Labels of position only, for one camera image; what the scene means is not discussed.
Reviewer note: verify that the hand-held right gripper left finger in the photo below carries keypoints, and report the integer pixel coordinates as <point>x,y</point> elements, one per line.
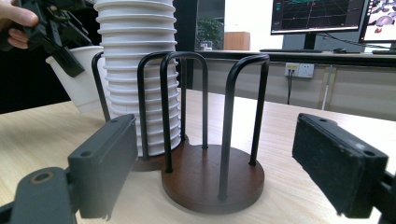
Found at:
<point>102,168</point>

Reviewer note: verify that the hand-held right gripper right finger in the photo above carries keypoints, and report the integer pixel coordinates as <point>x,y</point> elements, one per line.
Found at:
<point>336,168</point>

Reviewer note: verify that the single white paper cup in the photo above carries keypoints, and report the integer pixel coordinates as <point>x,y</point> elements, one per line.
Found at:
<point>82,90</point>

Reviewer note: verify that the stack of white paper cups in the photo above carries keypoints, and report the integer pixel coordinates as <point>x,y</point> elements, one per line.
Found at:
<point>134,37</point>

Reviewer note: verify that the black desk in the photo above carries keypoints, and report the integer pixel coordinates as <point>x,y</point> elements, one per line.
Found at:
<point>311,58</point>

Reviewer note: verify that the black computer mouse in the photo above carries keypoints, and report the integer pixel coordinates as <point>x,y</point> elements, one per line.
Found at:
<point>340,50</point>

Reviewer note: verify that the black keyboard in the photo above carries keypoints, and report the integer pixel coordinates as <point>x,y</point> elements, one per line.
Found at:
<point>291,50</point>
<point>384,52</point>

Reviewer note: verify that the green potted plant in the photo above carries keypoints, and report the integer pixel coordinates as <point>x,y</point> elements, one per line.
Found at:
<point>209,31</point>

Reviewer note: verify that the large computer monitor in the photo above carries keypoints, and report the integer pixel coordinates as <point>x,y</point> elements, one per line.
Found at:
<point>317,14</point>

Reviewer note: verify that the computer monitor with white picture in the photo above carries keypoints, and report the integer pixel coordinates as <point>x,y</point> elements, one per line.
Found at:
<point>381,18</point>

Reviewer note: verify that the brown wooden box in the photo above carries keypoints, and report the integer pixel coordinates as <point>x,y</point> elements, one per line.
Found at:
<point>237,41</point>

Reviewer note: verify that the white wall outlet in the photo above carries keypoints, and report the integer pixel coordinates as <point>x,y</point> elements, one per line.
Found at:
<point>299,70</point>

